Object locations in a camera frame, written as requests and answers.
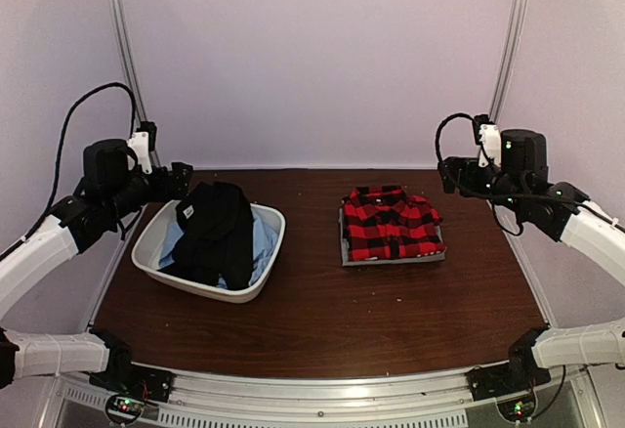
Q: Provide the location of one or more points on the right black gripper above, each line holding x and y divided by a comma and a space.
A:
451, 179

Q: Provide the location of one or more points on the right circuit board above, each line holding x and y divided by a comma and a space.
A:
517, 410

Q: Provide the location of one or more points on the light blue shirt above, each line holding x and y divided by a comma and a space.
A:
264, 244

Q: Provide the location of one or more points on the aluminium frame post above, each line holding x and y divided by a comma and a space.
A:
510, 48
123, 42

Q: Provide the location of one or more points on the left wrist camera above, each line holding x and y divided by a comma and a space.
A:
141, 145

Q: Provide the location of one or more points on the front aluminium rail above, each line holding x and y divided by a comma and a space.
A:
434, 399

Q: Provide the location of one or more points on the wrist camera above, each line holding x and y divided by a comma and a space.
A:
488, 139
141, 145

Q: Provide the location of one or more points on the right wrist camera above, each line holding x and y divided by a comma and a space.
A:
488, 139

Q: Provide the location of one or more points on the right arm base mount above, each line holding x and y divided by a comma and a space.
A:
520, 373

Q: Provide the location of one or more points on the left aluminium frame post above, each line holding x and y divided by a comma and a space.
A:
123, 42

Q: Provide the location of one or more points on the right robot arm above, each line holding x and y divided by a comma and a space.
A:
511, 171

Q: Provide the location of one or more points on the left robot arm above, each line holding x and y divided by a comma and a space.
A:
118, 180

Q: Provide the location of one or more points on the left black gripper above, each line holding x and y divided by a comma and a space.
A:
178, 184

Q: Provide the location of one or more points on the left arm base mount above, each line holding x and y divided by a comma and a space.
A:
132, 374

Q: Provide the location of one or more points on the circuit board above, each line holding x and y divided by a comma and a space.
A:
120, 409
517, 410

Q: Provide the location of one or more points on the black long sleeve shirt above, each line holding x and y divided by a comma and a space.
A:
217, 240

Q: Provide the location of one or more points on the left circuit board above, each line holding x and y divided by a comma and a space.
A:
120, 409

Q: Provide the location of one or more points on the white plastic basin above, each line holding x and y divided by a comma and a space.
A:
148, 249

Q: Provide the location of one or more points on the right aluminium frame post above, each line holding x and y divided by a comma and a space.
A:
510, 48

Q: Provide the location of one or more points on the red black plaid shirt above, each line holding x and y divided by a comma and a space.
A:
387, 196

